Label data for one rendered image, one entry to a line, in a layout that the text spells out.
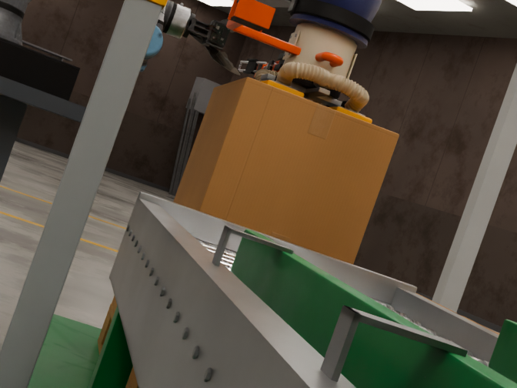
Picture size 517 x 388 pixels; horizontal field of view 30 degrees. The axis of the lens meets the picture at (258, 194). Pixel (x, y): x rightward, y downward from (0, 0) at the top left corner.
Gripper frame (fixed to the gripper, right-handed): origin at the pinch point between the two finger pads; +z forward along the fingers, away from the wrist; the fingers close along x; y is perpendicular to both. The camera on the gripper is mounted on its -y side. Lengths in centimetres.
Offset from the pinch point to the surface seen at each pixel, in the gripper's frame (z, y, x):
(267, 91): -2, 55, -15
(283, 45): 2.2, 32.9, 0.0
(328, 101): 18.9, 31.6, -8.9
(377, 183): 31, 56, -26
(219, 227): -3, 62, -48
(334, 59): 13.5, 43.4, 0.0
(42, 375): -24, 2, -108
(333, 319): -15, 188, -47
